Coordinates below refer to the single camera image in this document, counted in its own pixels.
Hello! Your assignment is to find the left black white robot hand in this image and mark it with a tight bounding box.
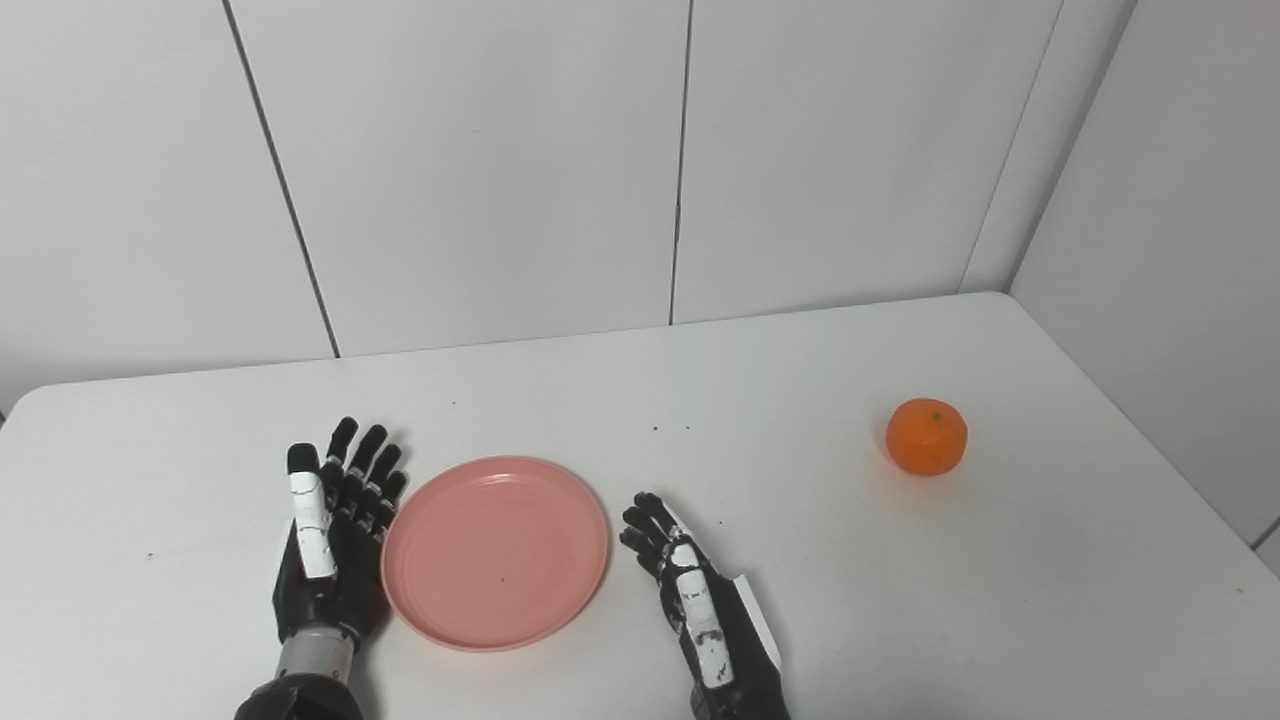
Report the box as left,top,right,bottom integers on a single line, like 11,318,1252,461
272,417,409,653

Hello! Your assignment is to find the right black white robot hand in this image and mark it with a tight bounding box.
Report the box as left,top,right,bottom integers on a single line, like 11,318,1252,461
618,491,793,720

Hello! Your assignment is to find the pink round plate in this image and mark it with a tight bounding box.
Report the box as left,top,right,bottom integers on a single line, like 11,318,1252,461
380,456,611,653

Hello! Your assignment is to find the orange fruit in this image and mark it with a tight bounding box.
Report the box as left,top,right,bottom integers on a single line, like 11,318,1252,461
885,397,969,478

